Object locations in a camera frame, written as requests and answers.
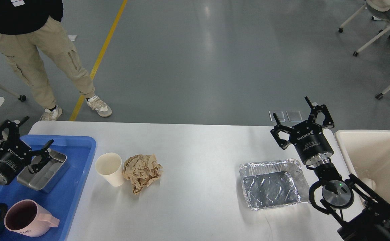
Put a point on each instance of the white roll in bin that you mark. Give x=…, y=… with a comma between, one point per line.
x=369, y=182

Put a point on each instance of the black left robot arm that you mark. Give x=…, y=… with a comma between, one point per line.
x=15, y=154

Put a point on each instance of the person in khaki trousers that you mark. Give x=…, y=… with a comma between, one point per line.
x=30, y=26

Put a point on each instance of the brown paper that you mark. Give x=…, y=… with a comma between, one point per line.
x=141, y=170

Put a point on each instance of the pink ceramic mug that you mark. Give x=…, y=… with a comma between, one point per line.
x=28, y=218

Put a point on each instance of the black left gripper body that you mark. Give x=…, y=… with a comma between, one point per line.
x=14, y=157

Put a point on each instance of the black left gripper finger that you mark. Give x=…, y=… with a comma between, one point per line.
x=13, y=129
x=44, y=153

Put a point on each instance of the clear floor plate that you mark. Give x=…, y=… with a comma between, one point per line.
x=294, y=116
x=279, y=114

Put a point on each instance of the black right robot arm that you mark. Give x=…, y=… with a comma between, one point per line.
x=362, y=214

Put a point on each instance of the aluminium foil tray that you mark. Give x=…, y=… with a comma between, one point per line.
x=273, y=184

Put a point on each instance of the stainless steel square tray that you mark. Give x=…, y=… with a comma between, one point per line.
x=48, y=176

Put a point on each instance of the blue plastic tray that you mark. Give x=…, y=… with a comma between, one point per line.
x=62, y=200

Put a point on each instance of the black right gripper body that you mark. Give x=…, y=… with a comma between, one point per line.
x=309, y=141

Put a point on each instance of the clear floor plate right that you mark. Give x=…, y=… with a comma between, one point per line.
x=294, y=116

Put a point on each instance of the clear floor plate left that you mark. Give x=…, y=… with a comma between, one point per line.
x=279, y=114

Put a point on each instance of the cream plastic bin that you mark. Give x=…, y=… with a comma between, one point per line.
x=367, y=154

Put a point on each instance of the cream paper cup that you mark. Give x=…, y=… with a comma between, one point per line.
x=110, y=167

